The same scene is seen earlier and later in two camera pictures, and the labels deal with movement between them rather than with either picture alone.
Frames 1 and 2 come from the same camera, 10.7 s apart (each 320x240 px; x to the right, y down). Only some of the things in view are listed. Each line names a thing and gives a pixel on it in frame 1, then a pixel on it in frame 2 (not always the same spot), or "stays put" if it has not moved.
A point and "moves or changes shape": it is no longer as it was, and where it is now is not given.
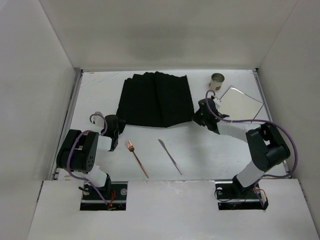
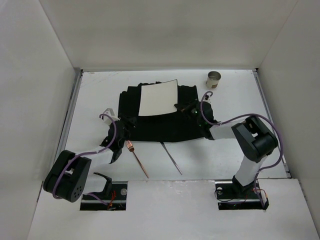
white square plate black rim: x=236 y=105 → x=158 y=98
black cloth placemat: x=155 y=99 → x=175 y=127
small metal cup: x=216 y=81 moves or changes shape
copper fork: x=131 y=148 stays put
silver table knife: x=171 y=158 stays put
